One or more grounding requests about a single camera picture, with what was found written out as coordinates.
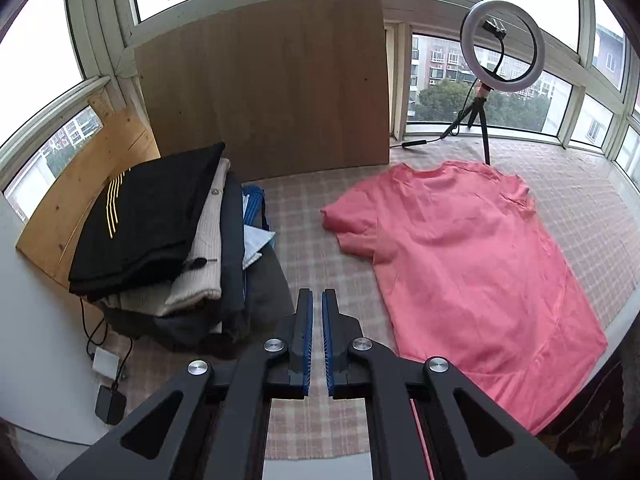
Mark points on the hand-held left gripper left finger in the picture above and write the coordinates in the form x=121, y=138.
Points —
x=308, y=330

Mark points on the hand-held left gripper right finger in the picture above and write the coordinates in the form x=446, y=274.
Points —
x=327, y=330

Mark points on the pink t-shirt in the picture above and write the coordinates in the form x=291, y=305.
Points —
x=465, y=275

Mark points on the stack of folded clothes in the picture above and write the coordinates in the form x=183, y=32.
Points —
x=230, y=300

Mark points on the plaid checkered mat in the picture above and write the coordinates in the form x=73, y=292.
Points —
x=320, y=260

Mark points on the white folded cloth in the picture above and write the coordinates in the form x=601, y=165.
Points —
x=255, y=245

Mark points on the beige knit folded garment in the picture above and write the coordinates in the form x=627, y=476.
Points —
x=202, y=255

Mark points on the blue striped folded garment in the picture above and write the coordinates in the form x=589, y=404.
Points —
x=253, y=205

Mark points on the black folded garment yellow stripes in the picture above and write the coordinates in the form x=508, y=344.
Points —
x=145, y=225

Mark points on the white power adapter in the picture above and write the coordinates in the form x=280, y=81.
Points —
x=106, y=364

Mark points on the black power adapter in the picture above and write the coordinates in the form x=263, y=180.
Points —
x=110, y=405

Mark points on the large wooden board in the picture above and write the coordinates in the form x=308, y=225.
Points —
x=265, y=90

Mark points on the light plywood board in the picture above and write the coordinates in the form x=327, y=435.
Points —
x=85, y=185

